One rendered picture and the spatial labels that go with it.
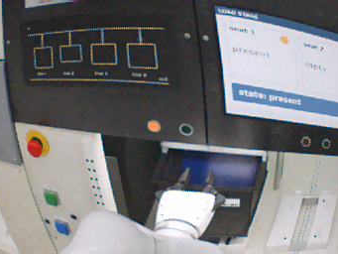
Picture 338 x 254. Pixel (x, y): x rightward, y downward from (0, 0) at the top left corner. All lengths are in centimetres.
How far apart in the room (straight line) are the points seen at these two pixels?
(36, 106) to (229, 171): 61
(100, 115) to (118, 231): 36
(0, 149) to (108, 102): 34
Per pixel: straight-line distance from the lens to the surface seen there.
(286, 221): 177
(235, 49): 111
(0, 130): 140
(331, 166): 199
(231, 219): 164
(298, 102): 114
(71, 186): 141
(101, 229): 92
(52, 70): 123
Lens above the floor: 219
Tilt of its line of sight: 38 degrees down
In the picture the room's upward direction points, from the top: 6 degrees counter-clockwise
